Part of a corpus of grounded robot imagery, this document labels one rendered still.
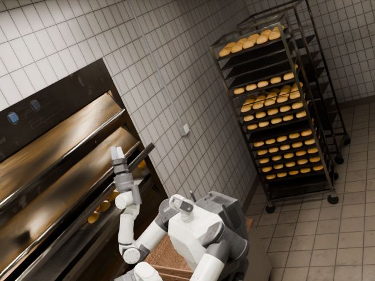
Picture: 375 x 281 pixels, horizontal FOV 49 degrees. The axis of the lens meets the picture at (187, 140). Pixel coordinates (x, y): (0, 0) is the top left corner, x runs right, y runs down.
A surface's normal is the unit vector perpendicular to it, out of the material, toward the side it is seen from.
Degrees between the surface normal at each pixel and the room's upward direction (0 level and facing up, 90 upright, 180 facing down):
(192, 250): 85
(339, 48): 90
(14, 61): 90
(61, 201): 70
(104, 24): 90
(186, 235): 45
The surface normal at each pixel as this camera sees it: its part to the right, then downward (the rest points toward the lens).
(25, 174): 0.66, -0.48
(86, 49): 0.85, -0.18
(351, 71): -0.38, 0.45
